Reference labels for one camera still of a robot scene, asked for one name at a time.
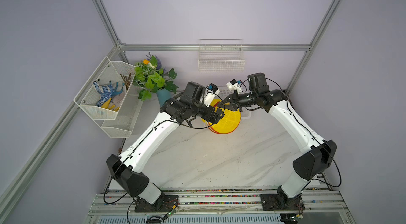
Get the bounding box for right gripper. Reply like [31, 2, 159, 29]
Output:
[218, 91, 259, 113]

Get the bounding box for yellow mesh laundry bag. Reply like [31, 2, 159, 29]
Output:
[202, 109, 242, 134]

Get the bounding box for teal garden rake yellow handle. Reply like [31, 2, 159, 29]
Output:
[101, 81, 126, 111]

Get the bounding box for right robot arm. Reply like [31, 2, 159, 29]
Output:
[220, 73, 337, 201]

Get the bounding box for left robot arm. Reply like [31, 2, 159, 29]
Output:
[106, 81, 224, 205]

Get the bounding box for white plastic basket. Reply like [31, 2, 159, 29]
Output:
[218, 87, 252, 120]

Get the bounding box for teal vase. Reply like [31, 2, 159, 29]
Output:
[156, 89, 172, 107]

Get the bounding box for artificial green plant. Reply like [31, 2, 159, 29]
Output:
[133, 53, 179, 101]

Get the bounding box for brown twigs in shelf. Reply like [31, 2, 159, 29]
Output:
[120, 74, 132, 90]

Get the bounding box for white mesh corner shelf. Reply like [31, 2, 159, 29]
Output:
[74, 57, 142, 138]

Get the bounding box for white cloth in shelf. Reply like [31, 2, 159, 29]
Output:
[112, 92, 126, 112]

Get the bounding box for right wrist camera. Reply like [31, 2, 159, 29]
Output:
[226, 79, 242, 93]

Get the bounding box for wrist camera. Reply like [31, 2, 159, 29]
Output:
[204, 83, 220, 107]
[226, 79, 242, 93]

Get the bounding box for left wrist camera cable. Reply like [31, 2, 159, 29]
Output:
[177, 91, 226, 130]

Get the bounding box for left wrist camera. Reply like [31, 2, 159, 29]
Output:
[204, 83, 220, 107]

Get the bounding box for white wire wall basket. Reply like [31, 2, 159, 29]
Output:
[198, 39, 245, 72]

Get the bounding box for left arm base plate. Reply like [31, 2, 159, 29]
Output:
[134, 195, 179, 213]

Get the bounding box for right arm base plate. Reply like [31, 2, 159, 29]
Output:
[260, 194, 305, 212]

